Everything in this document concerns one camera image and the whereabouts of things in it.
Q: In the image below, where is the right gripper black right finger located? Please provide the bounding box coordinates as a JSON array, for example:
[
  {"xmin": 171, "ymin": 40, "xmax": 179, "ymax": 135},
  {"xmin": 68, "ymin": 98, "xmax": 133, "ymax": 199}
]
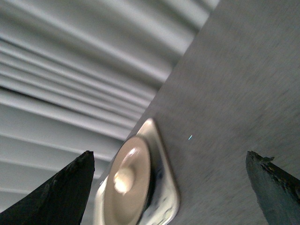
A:
[{"xmin": 246, "ymin": 151, "xmax": 300, "ymax": 225}]

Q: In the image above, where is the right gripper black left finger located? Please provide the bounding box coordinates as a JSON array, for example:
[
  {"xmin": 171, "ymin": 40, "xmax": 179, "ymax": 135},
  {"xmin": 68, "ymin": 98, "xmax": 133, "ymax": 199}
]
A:
[{"xmin": 0, "ymin": 151, "xmax": 95, "ymax": 225}]

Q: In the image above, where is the beige plate with black rim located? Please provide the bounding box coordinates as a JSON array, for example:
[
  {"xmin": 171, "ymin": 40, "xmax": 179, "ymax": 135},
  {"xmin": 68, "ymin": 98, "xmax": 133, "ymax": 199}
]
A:
[{"xmin": 104, "ymin": 136, "xmax": 152, "ymax": 225}]

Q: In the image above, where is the cream bear print tray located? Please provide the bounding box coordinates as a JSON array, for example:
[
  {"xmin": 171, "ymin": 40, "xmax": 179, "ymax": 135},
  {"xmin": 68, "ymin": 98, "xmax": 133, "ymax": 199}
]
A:
[{"xmin": 93, "ymin": 118, "xmax": 180, "ymax": 225}]

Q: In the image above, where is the grey pleated curtain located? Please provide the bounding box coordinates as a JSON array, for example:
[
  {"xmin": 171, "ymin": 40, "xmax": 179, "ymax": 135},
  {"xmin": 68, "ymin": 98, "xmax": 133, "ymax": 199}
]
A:
[{"xmin": 0, "ymin": 0, "xmax": 218, "ymax": 225}]

